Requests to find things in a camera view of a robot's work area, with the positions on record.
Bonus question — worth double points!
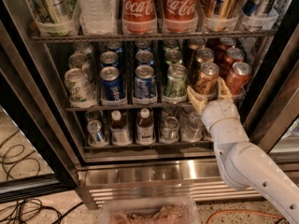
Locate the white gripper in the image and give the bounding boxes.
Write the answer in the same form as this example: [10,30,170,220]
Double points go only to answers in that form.
[187,77,249,143]

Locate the orange soda can front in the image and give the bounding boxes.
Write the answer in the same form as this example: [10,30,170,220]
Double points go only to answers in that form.
[193,62,220,95]

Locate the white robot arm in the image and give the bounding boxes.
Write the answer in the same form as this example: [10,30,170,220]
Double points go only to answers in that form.
[187,78,299,224]

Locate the red soda can front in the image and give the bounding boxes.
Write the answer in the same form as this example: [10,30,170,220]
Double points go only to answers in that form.
[225,62,251,95]

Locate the green soda can front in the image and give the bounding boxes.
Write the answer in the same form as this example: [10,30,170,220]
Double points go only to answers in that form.
[164,63,187,98]

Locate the orange can second row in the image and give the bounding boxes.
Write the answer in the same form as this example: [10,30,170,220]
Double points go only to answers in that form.
[191,48,214,75]

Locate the red can second row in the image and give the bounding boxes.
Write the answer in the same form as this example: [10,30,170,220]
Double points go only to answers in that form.
[219,48,244,77]

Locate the silver can bottom shelf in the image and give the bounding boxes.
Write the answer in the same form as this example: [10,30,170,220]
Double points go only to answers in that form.
[161,117,179,141]

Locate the blue patterned can front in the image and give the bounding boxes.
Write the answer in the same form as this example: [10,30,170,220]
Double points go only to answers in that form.
[135,64,157,99]

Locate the blue pepsi can front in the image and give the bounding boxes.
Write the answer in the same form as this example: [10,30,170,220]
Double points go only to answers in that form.
[100,66,124,101]

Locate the stainless steel fridge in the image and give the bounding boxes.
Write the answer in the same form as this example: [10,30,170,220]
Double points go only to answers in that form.
[0,0,298,209]

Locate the blue can bottom shelf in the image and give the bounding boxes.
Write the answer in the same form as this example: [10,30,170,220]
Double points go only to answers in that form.
[87,120,106,147]

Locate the white green can front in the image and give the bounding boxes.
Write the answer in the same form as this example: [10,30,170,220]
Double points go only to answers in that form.
[64,68,94,103]

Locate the green drink can top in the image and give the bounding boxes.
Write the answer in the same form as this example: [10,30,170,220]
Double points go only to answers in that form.
[32,0,71,36]

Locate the small water bottle bottom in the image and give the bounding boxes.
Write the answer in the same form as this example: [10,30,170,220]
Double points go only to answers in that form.
[181,111,204,142]

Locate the right tea bottle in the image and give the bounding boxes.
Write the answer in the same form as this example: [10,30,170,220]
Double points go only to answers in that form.
[136,108,154,145]

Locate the tea bottle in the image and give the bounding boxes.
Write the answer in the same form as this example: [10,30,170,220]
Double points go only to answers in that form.
[136,108,154,145]
[110,110,131,146]

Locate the left tea bottle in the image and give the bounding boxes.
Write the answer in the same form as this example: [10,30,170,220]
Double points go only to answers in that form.
[110,110,131,146]

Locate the right coca-cola bottle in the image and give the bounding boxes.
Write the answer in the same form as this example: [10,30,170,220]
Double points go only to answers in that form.
[163,0,196,33]

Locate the coca-cola bottle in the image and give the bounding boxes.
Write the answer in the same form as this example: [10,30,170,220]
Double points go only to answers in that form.
[122,0,154,34]
[163,0,196,33]

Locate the left coca-cola bottle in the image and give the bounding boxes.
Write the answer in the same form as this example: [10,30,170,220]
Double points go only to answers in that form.
[122,0,154,34]

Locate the clear plastic bin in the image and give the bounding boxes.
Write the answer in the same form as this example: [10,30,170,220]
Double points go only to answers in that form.
[99,196,200,224]

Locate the clear water bottle top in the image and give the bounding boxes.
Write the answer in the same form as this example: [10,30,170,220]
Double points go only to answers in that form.
[78,0,114,35]

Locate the orange cable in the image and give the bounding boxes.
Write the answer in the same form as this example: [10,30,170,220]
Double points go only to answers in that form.
[205,209,286,224]

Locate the black cables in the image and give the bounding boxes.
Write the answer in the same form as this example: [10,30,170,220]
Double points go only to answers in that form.
[0,198,84,224]

